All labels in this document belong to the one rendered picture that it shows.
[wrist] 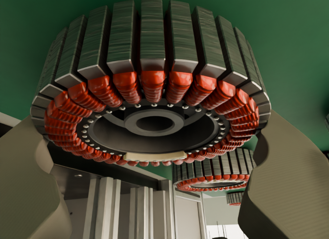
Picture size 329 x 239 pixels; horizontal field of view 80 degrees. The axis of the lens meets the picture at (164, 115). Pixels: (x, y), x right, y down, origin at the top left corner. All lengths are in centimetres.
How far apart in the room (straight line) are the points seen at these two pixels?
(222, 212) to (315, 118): 642
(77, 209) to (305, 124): 47
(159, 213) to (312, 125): 30
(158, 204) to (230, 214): 618
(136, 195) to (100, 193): 10
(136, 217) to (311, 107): 29
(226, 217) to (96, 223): 635
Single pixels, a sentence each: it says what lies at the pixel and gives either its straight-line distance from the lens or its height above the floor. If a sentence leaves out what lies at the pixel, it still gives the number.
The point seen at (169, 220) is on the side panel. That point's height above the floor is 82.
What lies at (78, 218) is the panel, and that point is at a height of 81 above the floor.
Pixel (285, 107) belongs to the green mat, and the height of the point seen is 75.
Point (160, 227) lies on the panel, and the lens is 41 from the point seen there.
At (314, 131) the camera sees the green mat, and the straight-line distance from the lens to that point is 25.
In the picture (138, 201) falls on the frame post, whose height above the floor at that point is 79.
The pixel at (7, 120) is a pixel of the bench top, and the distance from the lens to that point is 20.
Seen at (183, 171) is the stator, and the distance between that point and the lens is 24.
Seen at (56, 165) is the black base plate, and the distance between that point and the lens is 23.
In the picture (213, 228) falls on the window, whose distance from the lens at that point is 666.
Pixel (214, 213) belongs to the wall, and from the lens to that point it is 664.
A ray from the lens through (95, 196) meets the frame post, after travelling 29.
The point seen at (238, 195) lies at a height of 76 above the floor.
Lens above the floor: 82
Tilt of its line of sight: 28 degrees down
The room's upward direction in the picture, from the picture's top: 177 degrees clockwise
